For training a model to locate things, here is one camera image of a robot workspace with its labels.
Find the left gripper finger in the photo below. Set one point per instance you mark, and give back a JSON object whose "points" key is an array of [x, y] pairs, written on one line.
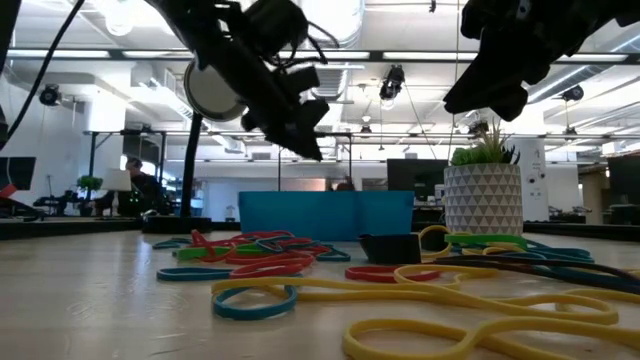
{"points": [[285, 135], [310, 120]]}

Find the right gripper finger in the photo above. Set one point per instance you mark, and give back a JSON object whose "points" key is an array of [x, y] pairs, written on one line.
{"points": [[485, 85], [510, 105]]}

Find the thin black rubber band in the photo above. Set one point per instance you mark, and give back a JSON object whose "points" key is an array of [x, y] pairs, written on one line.
{"points": [[500, 261]]}

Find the black ceiling spotlight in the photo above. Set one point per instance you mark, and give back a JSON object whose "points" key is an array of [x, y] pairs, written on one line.
{"points": [[572, 93], [392, 82], [50, 95]]}

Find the black aluminium table frame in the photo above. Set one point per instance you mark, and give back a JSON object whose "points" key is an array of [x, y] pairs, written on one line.
{"points": [[60, 227]]}

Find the green rubber band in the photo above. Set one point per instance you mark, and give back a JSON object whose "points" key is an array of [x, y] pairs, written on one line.
{"points": [[200, 253], [485, 239]]}

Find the red rubber band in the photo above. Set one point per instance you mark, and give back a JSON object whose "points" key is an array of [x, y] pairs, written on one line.
{"points": [[350, 274], [200, 240], [270, 271], [270, 258]]}

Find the large black monitor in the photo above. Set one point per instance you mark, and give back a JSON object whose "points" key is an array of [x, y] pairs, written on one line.
{"points": [[415, 175]]}

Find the red angled bar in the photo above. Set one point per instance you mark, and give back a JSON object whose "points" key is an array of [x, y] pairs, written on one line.
{"points": [[7, 191]]}

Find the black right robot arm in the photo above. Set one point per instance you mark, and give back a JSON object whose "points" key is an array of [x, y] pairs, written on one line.
{"points": [[615, 15]]}

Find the small background potted plant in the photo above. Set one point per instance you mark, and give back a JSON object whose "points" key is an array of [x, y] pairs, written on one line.
{"points": [[90, 183]]}

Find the overhead light bar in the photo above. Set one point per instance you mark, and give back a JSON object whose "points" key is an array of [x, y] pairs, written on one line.
{"points": [[375, 56]]}

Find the succulent in patterned white pot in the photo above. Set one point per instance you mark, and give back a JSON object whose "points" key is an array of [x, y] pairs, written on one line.
{"points": [[482, 200]]}

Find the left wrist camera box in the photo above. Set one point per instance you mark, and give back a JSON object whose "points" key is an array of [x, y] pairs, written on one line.
{"points": [[275, 25]]}

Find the white table lamp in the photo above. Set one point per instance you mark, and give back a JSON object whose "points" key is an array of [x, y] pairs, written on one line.
{"points": [[117, 180]]}

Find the person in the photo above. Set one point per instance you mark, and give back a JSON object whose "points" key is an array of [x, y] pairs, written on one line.
{"points": [[142, 192]]}

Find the blue plastic bin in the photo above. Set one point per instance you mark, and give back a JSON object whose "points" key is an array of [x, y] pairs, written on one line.
{"points": [[325, 215]]}

